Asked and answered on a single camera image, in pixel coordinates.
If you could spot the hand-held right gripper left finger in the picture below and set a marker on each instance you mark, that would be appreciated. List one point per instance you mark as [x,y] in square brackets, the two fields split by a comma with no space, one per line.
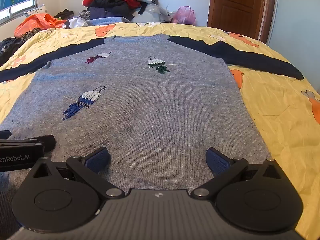
[98,158]

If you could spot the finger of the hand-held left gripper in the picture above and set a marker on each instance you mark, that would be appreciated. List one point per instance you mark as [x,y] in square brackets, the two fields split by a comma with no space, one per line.
[5,134]
[42,141]

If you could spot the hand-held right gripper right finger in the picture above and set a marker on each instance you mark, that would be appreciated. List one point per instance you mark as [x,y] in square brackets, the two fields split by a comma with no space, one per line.
[217,163]

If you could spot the grey sweater with navy sleeves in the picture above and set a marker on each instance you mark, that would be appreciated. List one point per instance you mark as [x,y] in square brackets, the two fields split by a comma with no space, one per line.
[150,105]

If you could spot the dark patterned clothes heap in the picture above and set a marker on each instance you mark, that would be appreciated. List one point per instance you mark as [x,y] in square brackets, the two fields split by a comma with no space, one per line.
[8,50]

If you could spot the yellow carrot-print quilt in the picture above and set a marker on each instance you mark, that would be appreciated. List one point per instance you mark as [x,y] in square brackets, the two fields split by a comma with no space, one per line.
[280,110]

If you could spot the leopard-print cloth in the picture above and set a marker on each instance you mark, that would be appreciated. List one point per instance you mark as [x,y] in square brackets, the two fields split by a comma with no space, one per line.
[30,33]

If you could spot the orange plastic bag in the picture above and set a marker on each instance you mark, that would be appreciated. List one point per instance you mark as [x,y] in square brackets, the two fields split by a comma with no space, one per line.
[37,22]

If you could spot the white crumpled bag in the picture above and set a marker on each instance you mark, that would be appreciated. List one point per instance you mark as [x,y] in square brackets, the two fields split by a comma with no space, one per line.
[75,22]

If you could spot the window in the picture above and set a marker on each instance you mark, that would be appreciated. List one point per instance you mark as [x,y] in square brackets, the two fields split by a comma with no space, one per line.
[17,8]

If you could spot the floral pillow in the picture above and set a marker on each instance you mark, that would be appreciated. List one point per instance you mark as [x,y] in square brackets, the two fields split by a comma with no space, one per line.
[36,11]

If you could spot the dark brown cloth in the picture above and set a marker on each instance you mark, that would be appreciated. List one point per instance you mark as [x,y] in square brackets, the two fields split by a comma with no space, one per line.
[64,13]

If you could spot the blue-grey folded cloth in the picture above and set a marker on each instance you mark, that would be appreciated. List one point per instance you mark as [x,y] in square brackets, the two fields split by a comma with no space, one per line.
[107,21]

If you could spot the pink plastic bag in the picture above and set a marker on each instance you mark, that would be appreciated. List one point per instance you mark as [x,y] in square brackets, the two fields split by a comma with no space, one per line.
[184,15]

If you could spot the clear plastic bag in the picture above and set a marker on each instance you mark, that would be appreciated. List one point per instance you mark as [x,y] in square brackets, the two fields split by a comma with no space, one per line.
[152,13]

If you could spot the brown wooden door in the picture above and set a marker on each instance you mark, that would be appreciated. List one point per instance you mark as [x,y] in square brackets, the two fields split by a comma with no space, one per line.
[235,7]

